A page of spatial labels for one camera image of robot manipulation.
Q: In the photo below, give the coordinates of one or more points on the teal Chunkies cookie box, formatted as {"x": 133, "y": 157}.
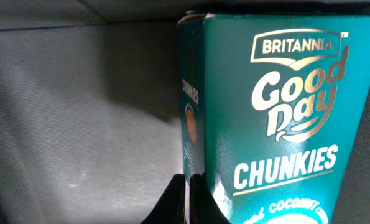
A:
{"x": 271, "y": 106}

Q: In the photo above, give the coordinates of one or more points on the dark green open box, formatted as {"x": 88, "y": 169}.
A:
{"x": 90, "y": 127}

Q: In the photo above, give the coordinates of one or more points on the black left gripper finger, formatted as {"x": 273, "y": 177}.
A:
{"x": 183, "y": 202}

